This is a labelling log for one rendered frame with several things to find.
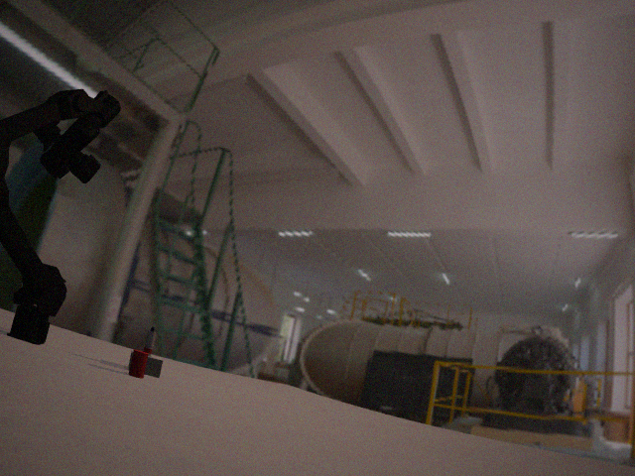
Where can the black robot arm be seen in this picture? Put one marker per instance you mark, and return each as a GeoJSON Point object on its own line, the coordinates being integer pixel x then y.
{"type": "Point", "coordinates": [43, 284]}

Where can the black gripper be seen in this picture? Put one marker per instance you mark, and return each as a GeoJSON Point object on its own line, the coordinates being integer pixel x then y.
{"type": "Point", "coordinates": [84, 167]}

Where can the red cylinder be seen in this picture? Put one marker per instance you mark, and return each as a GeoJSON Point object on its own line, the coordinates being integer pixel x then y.
{"type": "Point", "coordinates": [138, 364]}

